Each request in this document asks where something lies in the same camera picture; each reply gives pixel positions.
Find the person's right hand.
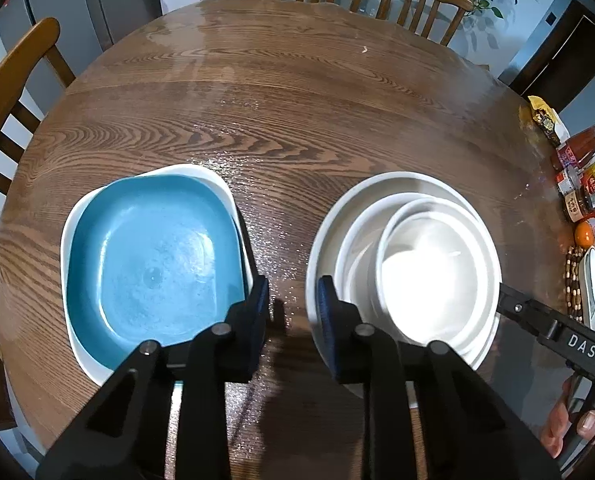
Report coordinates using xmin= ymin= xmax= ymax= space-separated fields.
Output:
xmin=541 ymin=376 xmax=595 ymax=459

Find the small white labelled jar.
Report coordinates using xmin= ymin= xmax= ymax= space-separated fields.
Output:
xmin=556 ymin=167 xmax=581 ymax=196

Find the medium white bowl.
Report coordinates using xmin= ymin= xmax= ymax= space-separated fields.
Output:
xmin=336 ymin=192 xmax=501 ymax=356

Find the white ramekin cup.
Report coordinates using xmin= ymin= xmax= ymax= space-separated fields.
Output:
xmin=376 ymin=210 xmax=493 ymax=346

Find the large grey bowl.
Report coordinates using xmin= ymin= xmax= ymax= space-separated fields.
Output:
xmin=305 ymin=171 xmax=503 ymax=406

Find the wooden beaded trivet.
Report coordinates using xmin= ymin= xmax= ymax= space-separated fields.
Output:
xmin=563 ymin=245 xmax=585 ymax=321

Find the small blue patterned square plate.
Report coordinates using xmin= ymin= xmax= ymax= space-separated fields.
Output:
xmin=198 ymin=167 xmax=253 ymax=296

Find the dark wooden door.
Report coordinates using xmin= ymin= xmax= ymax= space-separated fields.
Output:
xmin=507 ymin=0 xmax=595 ymax=103

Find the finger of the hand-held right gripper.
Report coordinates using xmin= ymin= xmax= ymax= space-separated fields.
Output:
xmin=496 ymin=283 xmax=564 ymax=342

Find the yellow snack packet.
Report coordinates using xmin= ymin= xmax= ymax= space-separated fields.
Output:
xmin=527 ymin=95 xmax=569 ymax=145

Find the brown paste jar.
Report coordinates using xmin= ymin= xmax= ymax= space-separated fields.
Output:
xmin=562 ymin=191 xmax=591 ymax=223

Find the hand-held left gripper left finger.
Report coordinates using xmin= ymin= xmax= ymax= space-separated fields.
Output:
xmin=36 ymin=275 xmax=271 ymax=480

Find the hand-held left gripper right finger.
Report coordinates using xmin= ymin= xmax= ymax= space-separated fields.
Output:
xmin=316 ymin=275 xmax=563 ymax=480

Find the white bowl with dark rim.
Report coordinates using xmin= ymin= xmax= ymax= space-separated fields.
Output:
xmin=582 ymin=247 xmax=595 ymax=311

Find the large blue patterned square plate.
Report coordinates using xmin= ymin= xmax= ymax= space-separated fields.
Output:
xmin=60 ymin=162 xmax=256 ymax=388

